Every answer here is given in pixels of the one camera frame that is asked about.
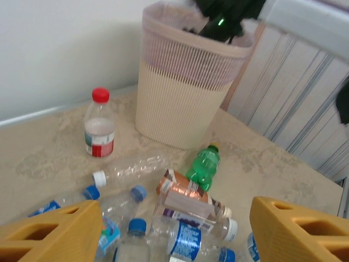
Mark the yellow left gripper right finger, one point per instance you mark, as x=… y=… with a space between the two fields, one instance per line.
x=300 y=237

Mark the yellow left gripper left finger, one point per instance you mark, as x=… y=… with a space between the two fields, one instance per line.
x=49 y=234

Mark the Pocari Sweat blue label bottle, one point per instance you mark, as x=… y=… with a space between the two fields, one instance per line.
x=91 y=192

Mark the red label bottle red cap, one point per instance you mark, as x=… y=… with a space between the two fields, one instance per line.
x=99 y=136

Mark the copper brown label bottle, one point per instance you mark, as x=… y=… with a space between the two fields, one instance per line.
x=180 y=188

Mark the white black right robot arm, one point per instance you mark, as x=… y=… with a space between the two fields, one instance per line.
x=344 y=103

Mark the pink plastic basket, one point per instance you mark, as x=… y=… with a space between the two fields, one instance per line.
x=177 y=109
x=191 y=62

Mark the clear bottle colourful cartoon label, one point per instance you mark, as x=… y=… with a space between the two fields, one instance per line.
x=110 y=234

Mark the crinkled clear bottle white cap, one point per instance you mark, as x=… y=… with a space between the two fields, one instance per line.
x=131 y=170

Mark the purple label bottle white cap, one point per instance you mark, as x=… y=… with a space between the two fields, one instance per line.
x=191 y=218

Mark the corrugated right side panel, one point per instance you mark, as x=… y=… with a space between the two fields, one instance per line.
x=286 y=109

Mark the green bottle yellow cap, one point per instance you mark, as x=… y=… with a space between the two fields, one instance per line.
x=203 y=166

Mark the aluminium frame post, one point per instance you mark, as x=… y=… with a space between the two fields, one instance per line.
x=313 y=27

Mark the aluminium table edge rail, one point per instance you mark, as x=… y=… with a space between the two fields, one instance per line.
x=41 y=112

